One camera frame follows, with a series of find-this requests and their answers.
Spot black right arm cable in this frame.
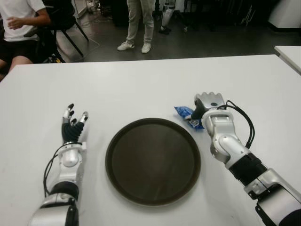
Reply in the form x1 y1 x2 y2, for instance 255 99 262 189
217 100 256 149

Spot white floor cable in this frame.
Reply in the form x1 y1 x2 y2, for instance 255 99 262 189
81 20 101 56

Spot black chair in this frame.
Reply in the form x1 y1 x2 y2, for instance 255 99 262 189
23 0 89 63

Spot yellow black floor object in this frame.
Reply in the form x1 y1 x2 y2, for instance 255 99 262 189
48 55 65 64

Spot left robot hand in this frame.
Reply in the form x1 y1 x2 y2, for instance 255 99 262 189
61 103 89 144

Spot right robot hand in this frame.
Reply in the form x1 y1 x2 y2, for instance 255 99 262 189
190 92 228 120

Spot round dark brown tray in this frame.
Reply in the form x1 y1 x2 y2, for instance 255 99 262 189
105 117 202 207

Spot white humanoid robot legs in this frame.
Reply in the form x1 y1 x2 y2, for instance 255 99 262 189
158 0 177 35

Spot standing person beige trousers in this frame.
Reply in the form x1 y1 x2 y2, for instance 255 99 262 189
117 0 156 54

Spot seated person white shirt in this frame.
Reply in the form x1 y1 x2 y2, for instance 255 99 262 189
0 0 51 71

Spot grey metal folding stand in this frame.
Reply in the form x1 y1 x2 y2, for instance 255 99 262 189
235 4 257 26

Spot white cabinet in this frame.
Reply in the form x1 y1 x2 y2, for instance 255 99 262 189
268 0 301 31

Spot white side table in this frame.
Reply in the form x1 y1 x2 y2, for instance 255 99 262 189
274 45 301 77

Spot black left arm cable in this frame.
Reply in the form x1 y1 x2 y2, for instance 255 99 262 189
43 142 83 197

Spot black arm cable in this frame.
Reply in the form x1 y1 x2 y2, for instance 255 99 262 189
217 100 256 149
43 142 83 197

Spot blue Oreo packet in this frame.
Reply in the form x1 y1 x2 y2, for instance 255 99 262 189
173 105 206 130

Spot white panel cart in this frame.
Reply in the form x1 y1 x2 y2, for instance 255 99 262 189
72 0 87 18

